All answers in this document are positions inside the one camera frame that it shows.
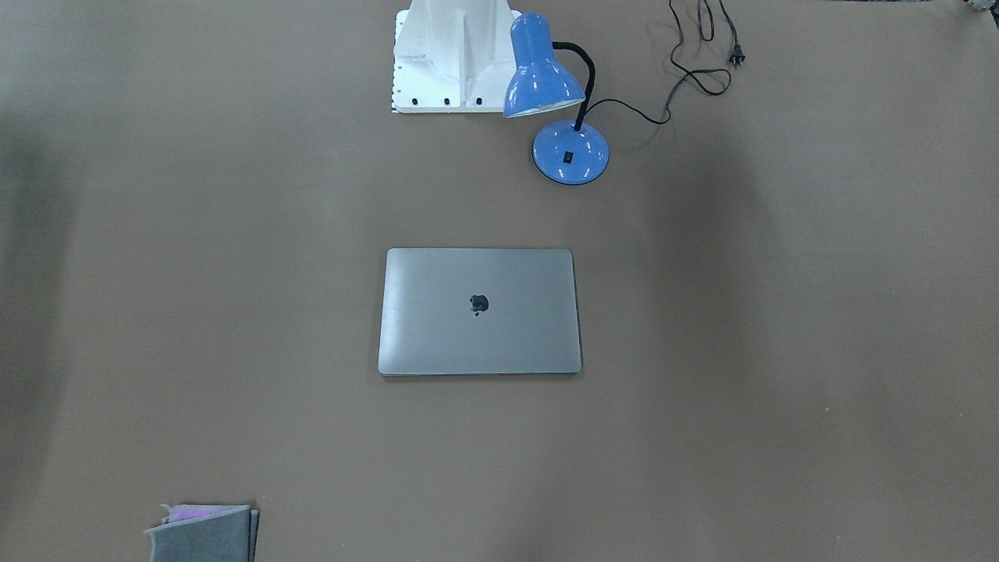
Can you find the grey laptop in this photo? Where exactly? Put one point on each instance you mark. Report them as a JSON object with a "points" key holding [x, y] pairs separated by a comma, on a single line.
{"points": [[479, 311]]}

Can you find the blue desk lamp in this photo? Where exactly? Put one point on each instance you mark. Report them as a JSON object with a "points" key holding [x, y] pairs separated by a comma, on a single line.
{"points": [[549, 76]]}

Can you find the grey folded cloth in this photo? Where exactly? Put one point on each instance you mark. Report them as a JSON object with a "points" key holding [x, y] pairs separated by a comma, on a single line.
{"points": [[198, 532]]}

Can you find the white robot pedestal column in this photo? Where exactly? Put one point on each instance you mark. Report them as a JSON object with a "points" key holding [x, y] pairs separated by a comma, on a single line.
{"points": [[452, 57]]}

